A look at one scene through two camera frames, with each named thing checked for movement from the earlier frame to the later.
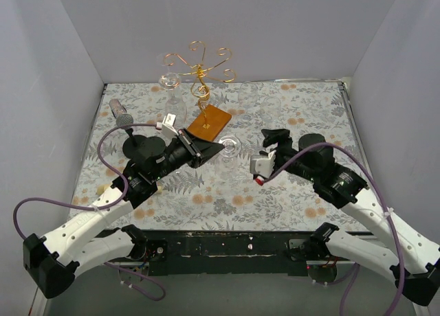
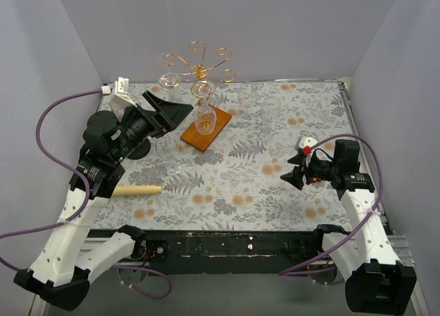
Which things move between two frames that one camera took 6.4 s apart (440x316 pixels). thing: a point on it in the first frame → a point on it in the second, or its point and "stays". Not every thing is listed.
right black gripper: x=280 y=150 → x=306 y=170
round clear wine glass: x=168 y=80 stays
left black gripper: x=192 y=148 → x=153 y=116
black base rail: x=222 y=251 stays
